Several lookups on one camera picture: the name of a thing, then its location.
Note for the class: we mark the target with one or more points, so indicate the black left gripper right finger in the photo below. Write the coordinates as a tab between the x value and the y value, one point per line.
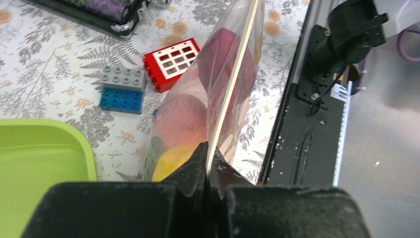
244	210

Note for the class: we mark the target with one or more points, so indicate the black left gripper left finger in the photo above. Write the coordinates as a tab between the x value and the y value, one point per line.
172	208

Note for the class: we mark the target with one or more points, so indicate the yellow toy pear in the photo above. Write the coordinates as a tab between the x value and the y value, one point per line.
171	160

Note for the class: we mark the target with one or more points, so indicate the pink toy peach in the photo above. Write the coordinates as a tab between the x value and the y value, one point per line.
181	120

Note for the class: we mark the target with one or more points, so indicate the clear zip top bag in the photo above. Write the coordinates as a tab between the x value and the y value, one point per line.
225	114

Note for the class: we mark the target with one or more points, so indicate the maroon toy sweet potato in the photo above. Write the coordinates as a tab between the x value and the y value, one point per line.
216	61

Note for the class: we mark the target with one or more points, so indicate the green plastic tub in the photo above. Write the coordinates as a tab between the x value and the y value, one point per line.
36	154

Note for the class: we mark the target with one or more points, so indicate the blue grey toy block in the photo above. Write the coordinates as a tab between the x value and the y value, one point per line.
123	89

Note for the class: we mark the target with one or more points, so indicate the red toy calculator block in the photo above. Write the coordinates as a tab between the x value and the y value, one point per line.
166	65

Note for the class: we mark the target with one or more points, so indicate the floral table mat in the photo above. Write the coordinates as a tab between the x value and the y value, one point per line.
50	65

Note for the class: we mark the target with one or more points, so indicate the black poker chip case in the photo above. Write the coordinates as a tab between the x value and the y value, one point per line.
119	17

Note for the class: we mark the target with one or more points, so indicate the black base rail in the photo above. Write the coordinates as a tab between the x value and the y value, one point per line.
306	144

